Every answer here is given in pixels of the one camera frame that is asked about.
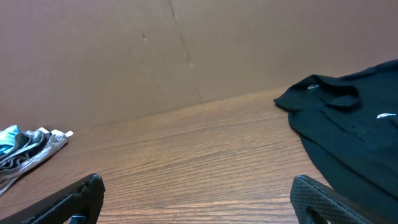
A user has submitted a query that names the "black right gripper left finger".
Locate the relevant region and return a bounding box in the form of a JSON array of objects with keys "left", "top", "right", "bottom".
[{"left": 1, "top": 174, "right": 105, "bottom": 224}]

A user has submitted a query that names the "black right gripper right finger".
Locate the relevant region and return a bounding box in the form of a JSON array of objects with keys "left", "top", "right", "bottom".
[{"left": 290, "top": 175, "right": 391, "bottom": 224}]

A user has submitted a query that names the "black polo shirt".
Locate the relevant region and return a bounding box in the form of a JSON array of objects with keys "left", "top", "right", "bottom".
[{"left": 275, "top": 60, "right": 397, "bottom": 223}]

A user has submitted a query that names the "beige folded garment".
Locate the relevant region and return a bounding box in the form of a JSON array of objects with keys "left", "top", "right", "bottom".
[{"left": 1, "top": 128, "right": 73, "bottom": 194}]

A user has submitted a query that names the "grey folded garment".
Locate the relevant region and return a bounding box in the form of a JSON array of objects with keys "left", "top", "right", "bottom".
[{"left": 1, "top": 130, "right": 51, "bottom": 176}]

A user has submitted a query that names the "light blue printed t-shirt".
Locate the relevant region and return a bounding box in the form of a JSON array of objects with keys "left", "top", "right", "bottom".
[{"left": 0, "top": 125, "right": 20, "bottom": 156}]

